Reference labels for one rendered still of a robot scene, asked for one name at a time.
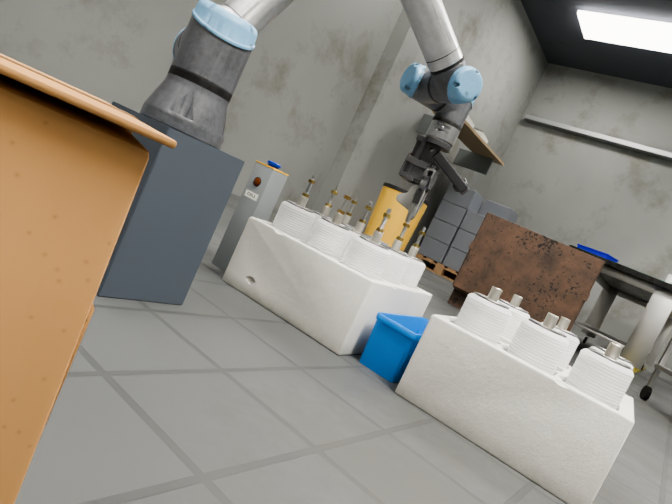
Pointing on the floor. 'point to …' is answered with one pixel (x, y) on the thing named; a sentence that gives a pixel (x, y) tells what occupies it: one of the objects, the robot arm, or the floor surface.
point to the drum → (392, 216)
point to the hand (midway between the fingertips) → (411, 218)
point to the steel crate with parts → (526, 270)
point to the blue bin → (392, 344)
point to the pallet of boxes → (457, 230)
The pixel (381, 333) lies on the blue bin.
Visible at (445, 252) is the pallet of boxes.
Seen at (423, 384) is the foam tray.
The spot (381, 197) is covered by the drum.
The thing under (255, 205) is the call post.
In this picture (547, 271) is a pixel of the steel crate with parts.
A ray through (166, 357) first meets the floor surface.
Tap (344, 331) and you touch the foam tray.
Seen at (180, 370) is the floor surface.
